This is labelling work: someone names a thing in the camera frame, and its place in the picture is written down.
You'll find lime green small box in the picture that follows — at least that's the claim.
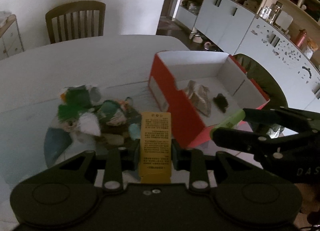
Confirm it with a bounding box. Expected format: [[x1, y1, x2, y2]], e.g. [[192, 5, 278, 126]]
[[210, 109, 246, 138]]

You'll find yellow printed box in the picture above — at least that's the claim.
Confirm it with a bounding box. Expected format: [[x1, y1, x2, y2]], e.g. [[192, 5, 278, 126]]
[[138, 112, 172, 184]]

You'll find teal small block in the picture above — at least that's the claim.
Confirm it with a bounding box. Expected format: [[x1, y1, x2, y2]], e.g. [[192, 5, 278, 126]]
[[128, 123, 140, 141]]

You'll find white curved sticker cabinet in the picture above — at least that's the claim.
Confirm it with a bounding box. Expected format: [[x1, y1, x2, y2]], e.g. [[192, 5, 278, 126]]
[[235, 18, 319, 113]]

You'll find small black fuzzy item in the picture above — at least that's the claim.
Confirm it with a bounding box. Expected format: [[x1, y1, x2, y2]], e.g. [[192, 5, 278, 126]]
[[213, 93, 229, 113]]

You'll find teal green fabric toy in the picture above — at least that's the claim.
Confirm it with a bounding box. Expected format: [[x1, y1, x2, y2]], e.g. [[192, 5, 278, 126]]
[[97, 100, 127, 126]]

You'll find orange toy figure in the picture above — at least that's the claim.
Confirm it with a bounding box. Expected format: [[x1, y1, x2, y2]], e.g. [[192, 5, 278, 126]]
[[117, 99, 132, 112]]

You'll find grey white patterned pouch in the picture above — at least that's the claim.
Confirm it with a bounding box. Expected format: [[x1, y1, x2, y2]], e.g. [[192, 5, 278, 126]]
[[184, 80, 212, 117]]

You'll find white patchwork cloth bag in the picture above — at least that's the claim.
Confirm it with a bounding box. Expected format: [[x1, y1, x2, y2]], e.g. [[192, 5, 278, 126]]
[[57, 85, 101, 136]]

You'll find red white cardboard box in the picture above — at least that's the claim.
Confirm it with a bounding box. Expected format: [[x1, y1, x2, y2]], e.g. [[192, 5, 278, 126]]
[[148, 51, 270, 148]]

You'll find copper bottle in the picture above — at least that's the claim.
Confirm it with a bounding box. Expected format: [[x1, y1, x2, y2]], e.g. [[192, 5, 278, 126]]
[[293, 29, 307, 48]]

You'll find glass jar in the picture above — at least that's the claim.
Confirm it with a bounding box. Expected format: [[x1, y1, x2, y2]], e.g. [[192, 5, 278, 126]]
[[259, 6, 271, 20]]

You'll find light blue cabinet unit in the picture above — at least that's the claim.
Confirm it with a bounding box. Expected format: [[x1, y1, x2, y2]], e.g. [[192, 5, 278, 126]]
[[174, 0, 266, 54]]

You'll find dark wooden chair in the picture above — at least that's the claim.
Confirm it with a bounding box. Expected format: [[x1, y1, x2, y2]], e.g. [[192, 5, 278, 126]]
[[45, 1, 106, 44]]

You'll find white drawer sideboard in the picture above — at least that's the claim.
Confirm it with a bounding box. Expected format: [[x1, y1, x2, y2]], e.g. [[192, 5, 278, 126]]
[[1, 14, 24, 60]]

